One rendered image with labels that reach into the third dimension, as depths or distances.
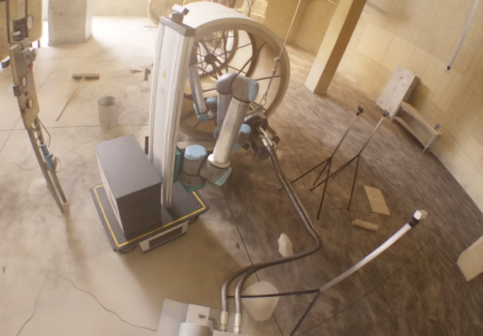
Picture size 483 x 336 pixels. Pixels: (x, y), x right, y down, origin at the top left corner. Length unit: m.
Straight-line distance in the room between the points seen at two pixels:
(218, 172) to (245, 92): 0.55
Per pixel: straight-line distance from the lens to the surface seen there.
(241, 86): 1.28
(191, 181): 1.67
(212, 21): 2.47
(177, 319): 1.49
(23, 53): 1.57
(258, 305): 2.15
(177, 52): 1.25
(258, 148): 1.97
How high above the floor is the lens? 2.00
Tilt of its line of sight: 38 degrees down
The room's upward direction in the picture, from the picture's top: 20 degrees clockwise
